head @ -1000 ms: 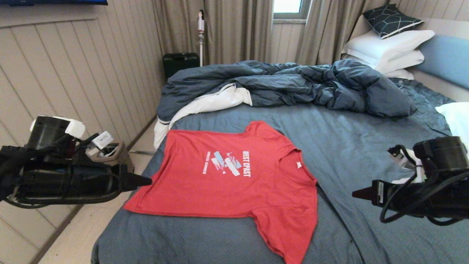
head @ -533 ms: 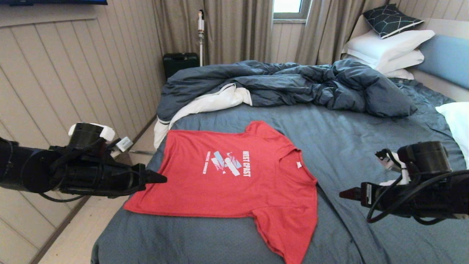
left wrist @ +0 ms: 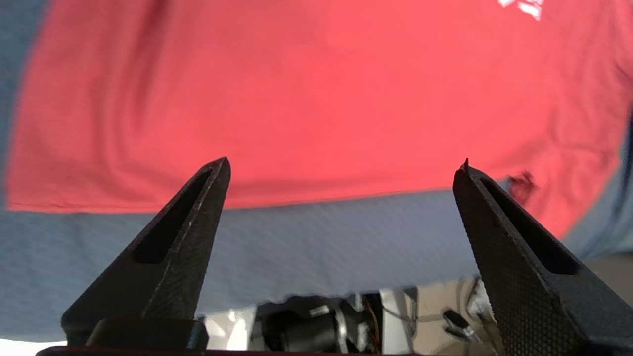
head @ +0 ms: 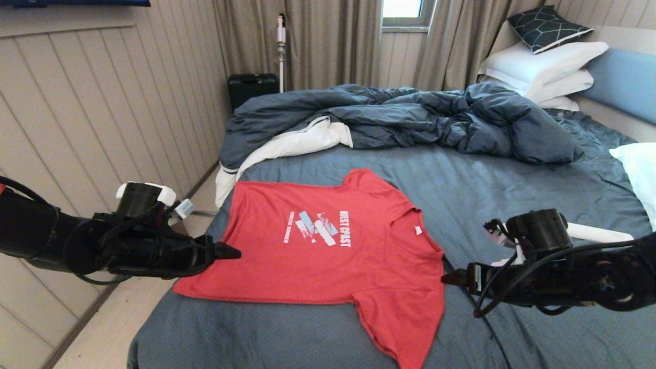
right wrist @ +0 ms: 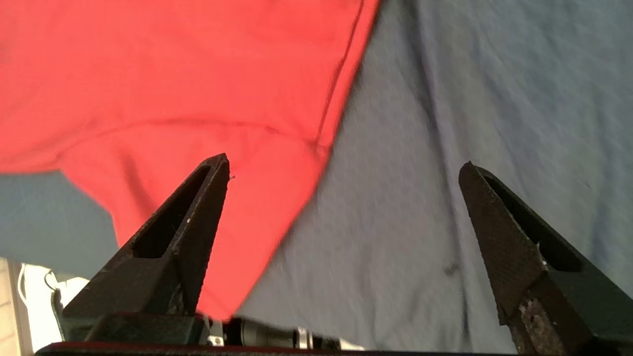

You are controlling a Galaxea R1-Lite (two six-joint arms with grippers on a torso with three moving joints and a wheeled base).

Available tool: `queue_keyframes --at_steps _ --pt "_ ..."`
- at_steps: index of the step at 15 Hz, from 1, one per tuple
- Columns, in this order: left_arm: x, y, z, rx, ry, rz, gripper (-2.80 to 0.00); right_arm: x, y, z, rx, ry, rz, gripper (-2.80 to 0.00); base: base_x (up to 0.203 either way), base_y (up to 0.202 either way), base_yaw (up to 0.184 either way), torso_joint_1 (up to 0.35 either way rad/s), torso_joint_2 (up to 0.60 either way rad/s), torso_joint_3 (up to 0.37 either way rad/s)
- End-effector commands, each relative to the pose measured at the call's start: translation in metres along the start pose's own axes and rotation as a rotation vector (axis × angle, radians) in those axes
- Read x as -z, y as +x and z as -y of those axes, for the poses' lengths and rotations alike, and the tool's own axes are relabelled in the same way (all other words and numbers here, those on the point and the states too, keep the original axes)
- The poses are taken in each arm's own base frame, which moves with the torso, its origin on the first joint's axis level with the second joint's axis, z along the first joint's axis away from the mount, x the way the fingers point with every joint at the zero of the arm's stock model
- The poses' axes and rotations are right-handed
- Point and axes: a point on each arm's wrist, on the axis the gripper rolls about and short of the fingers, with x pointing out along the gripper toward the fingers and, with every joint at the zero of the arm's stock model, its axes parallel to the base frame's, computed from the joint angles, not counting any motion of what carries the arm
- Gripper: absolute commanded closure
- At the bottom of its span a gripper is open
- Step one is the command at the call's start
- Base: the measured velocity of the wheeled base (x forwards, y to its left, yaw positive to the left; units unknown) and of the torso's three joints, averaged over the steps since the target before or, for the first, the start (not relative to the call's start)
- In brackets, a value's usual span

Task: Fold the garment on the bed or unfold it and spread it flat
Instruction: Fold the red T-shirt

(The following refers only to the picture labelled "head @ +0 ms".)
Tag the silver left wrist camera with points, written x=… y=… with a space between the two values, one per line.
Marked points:
x=185 y=208

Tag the blue headboard cushion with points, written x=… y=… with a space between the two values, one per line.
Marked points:
x=625 y=79

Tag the window with grey frame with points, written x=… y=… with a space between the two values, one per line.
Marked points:
x=405 y=9

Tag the red printed t-shirt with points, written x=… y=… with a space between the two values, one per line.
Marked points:
x=307 y=277

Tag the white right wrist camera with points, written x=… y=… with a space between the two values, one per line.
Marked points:
x=499 y=238

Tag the dark geometric patterned cushion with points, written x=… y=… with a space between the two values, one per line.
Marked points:
x=546 y=28

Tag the black suitcase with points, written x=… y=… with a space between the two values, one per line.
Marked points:
x=251 y=87

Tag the white flat remote control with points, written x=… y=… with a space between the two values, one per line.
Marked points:
x=605 y=234

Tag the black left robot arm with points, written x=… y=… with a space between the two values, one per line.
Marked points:
x=31 y=230

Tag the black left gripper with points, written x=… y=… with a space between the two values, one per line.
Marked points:
x=179 y=253

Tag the wall-mounted television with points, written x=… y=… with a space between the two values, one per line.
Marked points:
x=77 y=2

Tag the dark blue crumpled duvet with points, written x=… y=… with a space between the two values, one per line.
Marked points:
x=410 y=117

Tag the large white pillow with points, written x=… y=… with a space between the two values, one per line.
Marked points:
x=535 y=64

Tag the white blanket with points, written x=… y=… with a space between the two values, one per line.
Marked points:
x=307 y=139

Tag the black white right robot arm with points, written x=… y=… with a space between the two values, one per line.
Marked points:
x=615 y=277

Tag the bed with blue sheet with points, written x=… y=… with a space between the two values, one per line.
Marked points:
x=487 y=195

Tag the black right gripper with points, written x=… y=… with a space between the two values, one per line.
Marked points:
x=499 y=282

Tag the white stick vacuum cleaner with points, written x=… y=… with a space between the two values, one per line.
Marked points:
x=281 y=43

